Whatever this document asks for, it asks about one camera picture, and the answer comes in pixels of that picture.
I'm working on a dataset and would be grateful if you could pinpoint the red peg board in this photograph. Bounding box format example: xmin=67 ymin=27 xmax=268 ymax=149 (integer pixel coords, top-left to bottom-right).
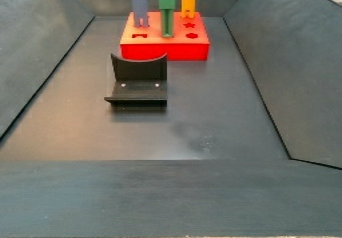
xmin=120 ymin=12 xmax=209 ymax=61

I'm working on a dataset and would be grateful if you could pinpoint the black curved holder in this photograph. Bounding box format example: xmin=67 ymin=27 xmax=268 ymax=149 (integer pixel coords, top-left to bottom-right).
xmin=104 ymin=55 xmax=167 ymax=104

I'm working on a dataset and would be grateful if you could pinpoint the blue-grey peg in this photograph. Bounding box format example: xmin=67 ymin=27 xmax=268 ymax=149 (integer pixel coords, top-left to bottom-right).
xmin=131 ymin=0 xmax=149 ymax=27

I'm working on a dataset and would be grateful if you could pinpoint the green peg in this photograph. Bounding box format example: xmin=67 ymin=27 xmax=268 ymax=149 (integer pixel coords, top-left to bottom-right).
xmin=157 ymin=0 xmax=175 ymax=38

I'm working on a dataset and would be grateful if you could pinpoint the yellow peg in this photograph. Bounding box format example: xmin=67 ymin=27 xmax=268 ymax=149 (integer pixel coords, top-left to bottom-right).
xmin=181 ymin=0 xmax=196 ymax=18

